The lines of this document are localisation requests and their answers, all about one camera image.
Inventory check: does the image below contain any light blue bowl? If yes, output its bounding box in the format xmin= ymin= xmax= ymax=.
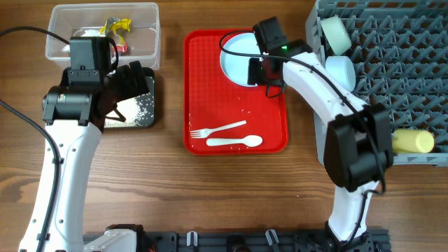
xmin=325 ymin=56 xmax=356 ymax=92

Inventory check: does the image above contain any black plastic tray bin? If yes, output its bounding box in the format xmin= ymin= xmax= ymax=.
xmin=104 ymin=61 xmax=155 ymax=129

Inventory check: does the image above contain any red serving tray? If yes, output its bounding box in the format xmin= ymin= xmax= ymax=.
xmin=183 ymin=29 xmax=288 ymax=155

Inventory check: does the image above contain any clear plastic waste bin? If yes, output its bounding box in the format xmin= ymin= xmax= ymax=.
xmin=48 ymin=2 xmax=162 ymax=70

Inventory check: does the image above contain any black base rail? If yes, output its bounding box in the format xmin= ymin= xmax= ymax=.
xmin=83 ymin=229 xmax=391 ymax=252

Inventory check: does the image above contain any red snack wrapper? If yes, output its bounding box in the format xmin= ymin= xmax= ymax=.
xmin=117 ymin=43 xmax=128 ymax=53

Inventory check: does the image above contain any grey dishwasher rack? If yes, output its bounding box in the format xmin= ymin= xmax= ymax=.
xmin=305 ymin=0 xmax=447 ymax=167

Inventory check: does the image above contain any white plastic spoon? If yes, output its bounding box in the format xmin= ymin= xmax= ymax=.
xmin=206 ymin=135 xmax=263 ymax=147

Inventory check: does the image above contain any green bowl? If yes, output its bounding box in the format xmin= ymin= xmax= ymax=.
xmin=321 ymin=16 xmax=351 ymax=56

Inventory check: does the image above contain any white plastic fork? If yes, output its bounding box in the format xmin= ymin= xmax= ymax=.
xmin=190 ymin=120 xmax=246 ymax=139

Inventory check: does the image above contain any white napkin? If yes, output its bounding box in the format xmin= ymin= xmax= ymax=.
xmin=62 ymin=29 xmax=104 ymax=53

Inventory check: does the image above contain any yellow plastic cup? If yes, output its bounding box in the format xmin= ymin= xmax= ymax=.
xmin=392 ymin=129 xmax=435 ymax=153

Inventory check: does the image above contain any yellow snack wrapper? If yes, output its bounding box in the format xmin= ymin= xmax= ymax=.
xmin=99 ymin=17 xmax=132 ymax=35

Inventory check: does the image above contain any light blue plate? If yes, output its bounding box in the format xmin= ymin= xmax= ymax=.
xmin=220 ymin=33 xmax=260 ymax=88

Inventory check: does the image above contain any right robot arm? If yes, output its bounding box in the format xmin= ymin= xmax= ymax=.
xmin=248 ymin=17 xmax=393 ymax=251

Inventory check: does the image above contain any pile of white rice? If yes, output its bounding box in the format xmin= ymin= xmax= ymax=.
xmin=105 ymin=93 xmax=155 ymax=128

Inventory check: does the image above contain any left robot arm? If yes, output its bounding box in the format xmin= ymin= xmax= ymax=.
xmin=18 ymin=61 xmax=155 ymax=251

